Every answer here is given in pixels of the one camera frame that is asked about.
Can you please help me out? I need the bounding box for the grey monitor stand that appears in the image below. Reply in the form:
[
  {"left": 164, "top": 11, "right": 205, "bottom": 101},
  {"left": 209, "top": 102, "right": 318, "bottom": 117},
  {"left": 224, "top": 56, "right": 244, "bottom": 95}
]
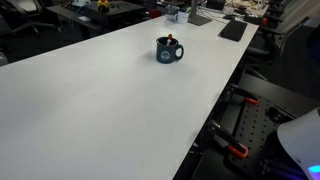
[{"left": 187, "top": 0, "right": 213, "bottom": 27}]

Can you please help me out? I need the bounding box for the black orange-handled clamp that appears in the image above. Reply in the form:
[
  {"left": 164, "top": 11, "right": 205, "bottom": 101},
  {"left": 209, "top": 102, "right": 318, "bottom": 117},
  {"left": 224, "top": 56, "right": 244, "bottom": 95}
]
[
  {"left": 225, "top": 84, "right": 260, "bottom": 106},
  {"left": 207, "top": 120, "right": 250, "bottom": 159}
]

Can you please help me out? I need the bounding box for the dark blue ceramic mug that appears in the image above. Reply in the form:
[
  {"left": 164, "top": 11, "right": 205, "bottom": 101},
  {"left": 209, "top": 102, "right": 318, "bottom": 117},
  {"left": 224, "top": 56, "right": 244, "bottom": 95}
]
[{"left": 155, "top": 36, "right": 185, "bottom": 65}]

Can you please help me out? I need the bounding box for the black side desk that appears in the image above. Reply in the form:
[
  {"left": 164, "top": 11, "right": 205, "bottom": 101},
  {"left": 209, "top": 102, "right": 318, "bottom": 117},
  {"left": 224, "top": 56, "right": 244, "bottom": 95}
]
[{"left": 45, "top": 0, "right": 147, "bottom": 38}]

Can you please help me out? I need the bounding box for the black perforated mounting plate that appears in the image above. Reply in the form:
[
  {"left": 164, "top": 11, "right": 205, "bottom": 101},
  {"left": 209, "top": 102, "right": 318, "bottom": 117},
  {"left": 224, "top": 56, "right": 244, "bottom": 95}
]
[{"left": 227, "top": 95, "right": 298, "bottom": 179}]

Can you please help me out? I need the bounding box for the black office chair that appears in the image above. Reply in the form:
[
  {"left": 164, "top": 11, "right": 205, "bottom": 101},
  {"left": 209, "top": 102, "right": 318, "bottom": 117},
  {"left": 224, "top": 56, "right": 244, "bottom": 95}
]
[
  {"left": 245, "top": 0, "right": 320, "bottom": 65},
  {"left": 0, "top": 0, "right": 56, "bottom": 36}
]

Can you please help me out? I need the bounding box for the black flat pad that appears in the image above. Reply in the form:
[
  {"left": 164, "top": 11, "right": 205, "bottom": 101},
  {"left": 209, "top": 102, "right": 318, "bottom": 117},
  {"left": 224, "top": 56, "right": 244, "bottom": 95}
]
[{"left": 218, "top": 19, "right": 249, "bottom": 43}]

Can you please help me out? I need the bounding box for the white mug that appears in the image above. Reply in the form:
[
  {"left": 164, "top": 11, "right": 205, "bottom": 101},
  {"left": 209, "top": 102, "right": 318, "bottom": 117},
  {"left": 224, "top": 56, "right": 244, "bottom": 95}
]
[{"left": 173, "top": 10, "right": 190, "bottom": 25}]

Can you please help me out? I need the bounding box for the yellow and red toy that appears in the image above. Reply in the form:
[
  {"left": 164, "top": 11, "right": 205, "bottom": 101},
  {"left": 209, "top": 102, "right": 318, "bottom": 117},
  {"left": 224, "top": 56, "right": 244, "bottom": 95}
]
[{"left": 96, "top": 0, "right": 111, "bottom": 13}]

